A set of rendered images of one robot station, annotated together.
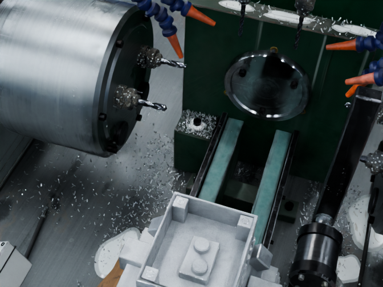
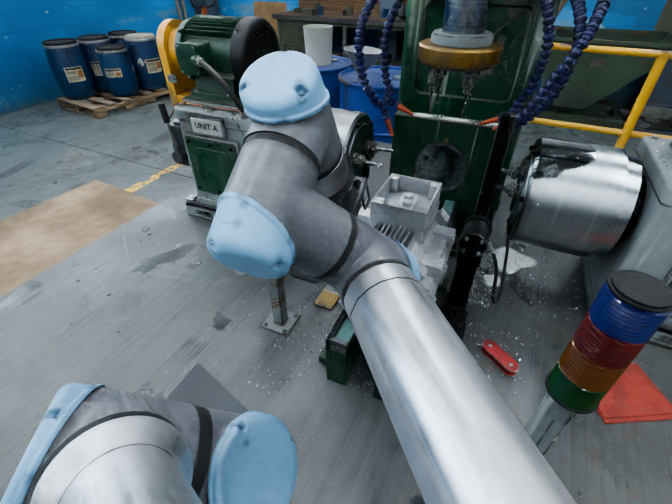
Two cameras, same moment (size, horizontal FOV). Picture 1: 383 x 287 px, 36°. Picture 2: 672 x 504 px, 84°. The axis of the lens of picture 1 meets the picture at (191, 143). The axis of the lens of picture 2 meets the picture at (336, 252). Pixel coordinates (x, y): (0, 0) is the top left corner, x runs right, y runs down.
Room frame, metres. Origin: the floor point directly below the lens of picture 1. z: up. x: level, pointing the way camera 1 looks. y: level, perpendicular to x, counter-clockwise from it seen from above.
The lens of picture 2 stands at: (-0.29, 0.02, 1.48)
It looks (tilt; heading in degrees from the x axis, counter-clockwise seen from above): 38 degrees down; 9
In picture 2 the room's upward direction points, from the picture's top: straight up
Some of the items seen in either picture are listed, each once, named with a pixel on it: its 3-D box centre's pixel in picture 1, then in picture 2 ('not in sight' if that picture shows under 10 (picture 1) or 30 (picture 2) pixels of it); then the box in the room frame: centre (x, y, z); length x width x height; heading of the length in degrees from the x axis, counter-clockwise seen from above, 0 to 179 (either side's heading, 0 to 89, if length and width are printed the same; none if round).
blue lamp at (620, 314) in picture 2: not in sight; (628, 308); (0.03, -0.24, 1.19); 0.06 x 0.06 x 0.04
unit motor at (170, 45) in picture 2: not in sight; (219, 101); (0.76, 0.52, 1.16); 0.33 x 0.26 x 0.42; 75
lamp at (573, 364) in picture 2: not in sight; (592, 359); (0.03, -0.24, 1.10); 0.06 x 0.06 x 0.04
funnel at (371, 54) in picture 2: not in sight; (363, 69); (2.26, 0.24, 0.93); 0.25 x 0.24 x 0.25; 162
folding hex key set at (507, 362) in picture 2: not in sight; (499, 357); (0.24, -0.25, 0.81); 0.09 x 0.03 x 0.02; 37
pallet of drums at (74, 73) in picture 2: not in sight; (112, 70); (4.36, 3.58, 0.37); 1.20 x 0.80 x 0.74; 157
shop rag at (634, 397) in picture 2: not in sight; (623, 391); (0.20, -0.48, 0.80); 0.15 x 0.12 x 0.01; 103
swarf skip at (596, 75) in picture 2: not in sight; (597, 76); (4.69, -2.23, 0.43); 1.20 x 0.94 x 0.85; 74
